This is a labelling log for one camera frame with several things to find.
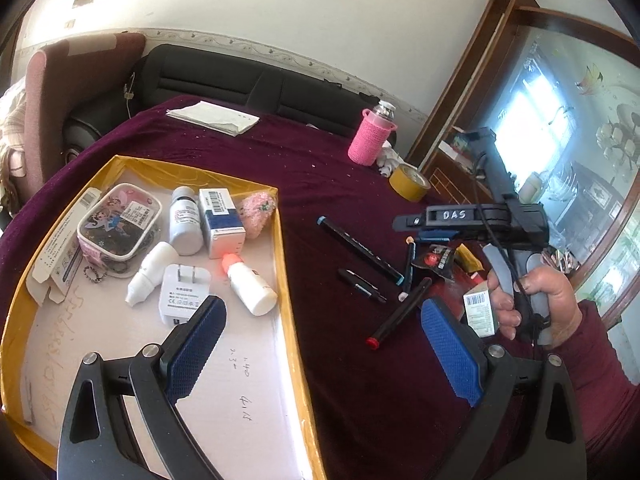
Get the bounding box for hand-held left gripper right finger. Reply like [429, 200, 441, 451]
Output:
[420, 297, 588, 480]

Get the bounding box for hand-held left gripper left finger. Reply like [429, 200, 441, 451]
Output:
[57, 295, 228, 480]

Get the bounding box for white charger plug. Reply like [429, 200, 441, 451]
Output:
[158, 263, 212, 333]

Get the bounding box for black marker blue ends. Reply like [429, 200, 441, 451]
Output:
[316, 216, 405, 286]

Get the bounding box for black marker red cap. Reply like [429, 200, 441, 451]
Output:
[365, 277, 433, 351]

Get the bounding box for yellow-edged cardboard tray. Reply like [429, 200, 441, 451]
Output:
[0, 155, 326, 480]

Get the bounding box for short black pen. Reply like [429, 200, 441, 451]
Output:
[337, 268, 388, 304]

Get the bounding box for white bottle orange cap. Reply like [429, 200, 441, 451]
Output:
[220, 254, 279, 317]

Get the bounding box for small white dropper bottle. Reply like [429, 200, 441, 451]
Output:
[125, 241, 173, 307]

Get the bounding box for clear cartoon pencil case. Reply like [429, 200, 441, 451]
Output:
[76, 183, 163, 286]

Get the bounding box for white orange carton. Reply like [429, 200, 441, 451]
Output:
[26, 187, 103, 306]

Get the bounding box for person's right hand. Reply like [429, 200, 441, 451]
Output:
[487, 266, 583, 348]

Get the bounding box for black red snack packet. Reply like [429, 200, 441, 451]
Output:
[417, 244, 458, 281]

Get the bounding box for yellow tape roll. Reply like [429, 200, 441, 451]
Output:
[389, 163, 432, 203]

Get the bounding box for thin black pen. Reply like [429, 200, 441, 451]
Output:
[397, 236, 417, 302]

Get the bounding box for small white carton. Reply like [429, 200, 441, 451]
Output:
[462, 287, 498, 338]

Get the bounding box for white crumpled tissue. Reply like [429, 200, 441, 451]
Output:
[376, 141, 405, 177]

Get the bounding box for pink knitted bottle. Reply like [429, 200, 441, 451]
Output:
[348, 100, 398, 167]

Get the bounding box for wooden glass cabinet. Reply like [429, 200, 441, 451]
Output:
[407, 0, 640, 351]

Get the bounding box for white bottle grey cap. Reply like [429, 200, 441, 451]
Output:
[169, 186, 203, 256]

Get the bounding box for blue white box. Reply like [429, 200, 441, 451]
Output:
[199, 187, 247, 260]

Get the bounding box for pink knitted pouch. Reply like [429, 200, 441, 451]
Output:
[236, 189, 278, 241]

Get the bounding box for stack of white papers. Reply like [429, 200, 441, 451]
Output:
[165, 101, 261, 137]

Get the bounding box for black sofa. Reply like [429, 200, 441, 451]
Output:
[65, 44, 383, 151]

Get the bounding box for patterned cloth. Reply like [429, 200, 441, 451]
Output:
[0, 80, 31, 211]

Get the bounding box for maroon armchair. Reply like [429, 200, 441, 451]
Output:
[24, 32, 147, 196]

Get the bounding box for white charging cable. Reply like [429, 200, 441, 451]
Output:
[122, 72, 138, 116]

